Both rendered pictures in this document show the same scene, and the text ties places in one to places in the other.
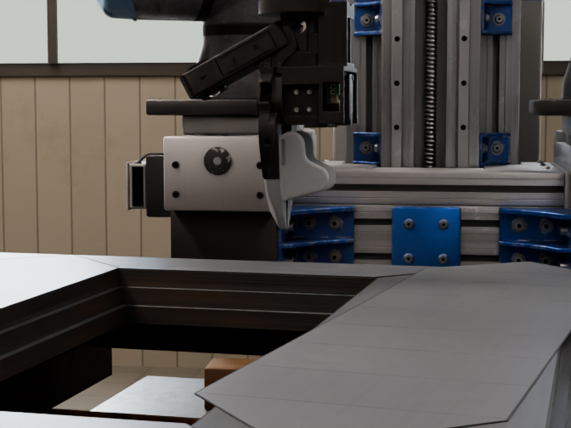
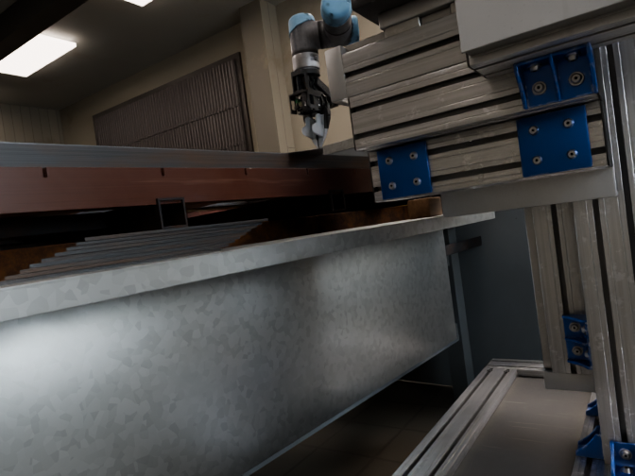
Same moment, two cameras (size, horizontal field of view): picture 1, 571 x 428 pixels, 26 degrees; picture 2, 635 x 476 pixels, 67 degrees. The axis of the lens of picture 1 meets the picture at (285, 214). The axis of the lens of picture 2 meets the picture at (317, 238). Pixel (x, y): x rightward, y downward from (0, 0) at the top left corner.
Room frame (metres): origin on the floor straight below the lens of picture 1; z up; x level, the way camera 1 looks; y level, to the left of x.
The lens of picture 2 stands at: (1.73, -1.25, 0.70)
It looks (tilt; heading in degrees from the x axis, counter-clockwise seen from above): 1 degrees down; 116
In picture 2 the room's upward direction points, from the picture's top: 8 degrees counter-clockwise
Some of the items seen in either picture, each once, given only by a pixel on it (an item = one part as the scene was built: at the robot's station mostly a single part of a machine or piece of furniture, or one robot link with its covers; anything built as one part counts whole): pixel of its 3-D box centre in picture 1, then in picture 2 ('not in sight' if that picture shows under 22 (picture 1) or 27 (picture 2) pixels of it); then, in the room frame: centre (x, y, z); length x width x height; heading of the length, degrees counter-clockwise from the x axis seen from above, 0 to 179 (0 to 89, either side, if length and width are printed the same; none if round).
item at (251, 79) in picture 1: (245, 63); not in sight; (1.69, 0.05, 1.09); 0.15 x 0.15 x 0.10
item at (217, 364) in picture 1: (250, 384); (424, 208); (1.43, 0.04, 0.70); 0.10 x 0.06 x 0.05; 84
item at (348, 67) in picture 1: (305, 66); (308, 93); (1.16, -0.02, 1.07); 0.09 x 0.08 x 0.12; 77
